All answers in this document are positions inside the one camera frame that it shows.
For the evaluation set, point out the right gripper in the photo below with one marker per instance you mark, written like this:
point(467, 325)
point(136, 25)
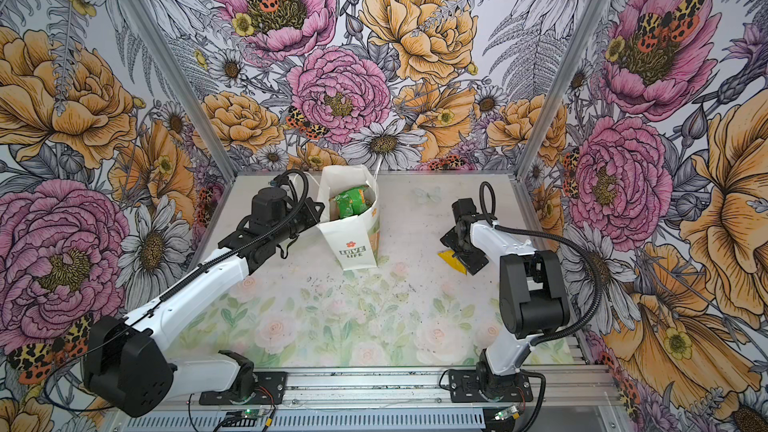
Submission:
point(472, 263)

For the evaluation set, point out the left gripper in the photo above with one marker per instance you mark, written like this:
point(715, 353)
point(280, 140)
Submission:
point(313, 218)

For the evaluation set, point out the yellow snack bag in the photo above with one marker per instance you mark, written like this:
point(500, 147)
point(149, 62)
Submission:
point(451, 259)

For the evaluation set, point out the white paper bag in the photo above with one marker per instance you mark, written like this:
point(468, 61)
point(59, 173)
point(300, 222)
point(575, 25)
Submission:
point(354, 241)

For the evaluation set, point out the green snack bag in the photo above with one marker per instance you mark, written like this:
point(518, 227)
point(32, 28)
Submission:
point(354, 201)

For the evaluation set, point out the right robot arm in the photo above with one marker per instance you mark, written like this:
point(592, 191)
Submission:
point(532, 302)

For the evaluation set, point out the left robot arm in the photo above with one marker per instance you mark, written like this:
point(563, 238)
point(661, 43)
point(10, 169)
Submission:
point(126, 362)

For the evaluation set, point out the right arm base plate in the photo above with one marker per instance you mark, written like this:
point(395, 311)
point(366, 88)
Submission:
point(479, 385)

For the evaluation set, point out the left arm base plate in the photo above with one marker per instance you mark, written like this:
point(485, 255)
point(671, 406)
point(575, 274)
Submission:
point(261, 388)

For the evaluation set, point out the aluminium front rail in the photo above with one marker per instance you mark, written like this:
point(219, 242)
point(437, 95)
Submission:
point(347, 388)

